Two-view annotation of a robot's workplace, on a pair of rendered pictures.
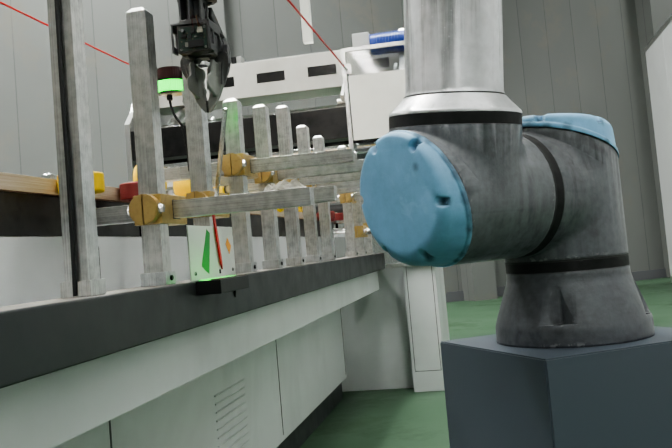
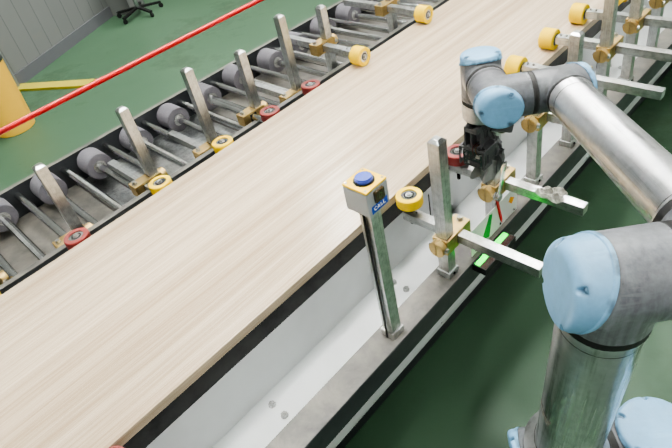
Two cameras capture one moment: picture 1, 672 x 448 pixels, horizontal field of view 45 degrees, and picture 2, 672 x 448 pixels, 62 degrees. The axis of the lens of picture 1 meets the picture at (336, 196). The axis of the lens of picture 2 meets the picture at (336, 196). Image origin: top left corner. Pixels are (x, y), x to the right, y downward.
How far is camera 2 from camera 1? 128 cm
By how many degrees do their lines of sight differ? 56
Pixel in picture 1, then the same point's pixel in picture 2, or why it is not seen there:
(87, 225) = (391, 314)
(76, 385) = not seen: hidden behind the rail
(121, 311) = (411, 337)
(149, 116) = (441, 203)
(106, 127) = not seen: outside the picture
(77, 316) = (382, 368)
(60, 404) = not seen: hidden behind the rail
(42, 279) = (390, 244)
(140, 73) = (436, 179)
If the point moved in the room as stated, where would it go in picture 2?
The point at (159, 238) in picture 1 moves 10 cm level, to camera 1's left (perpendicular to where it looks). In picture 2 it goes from (447, 259) to (415, 249)
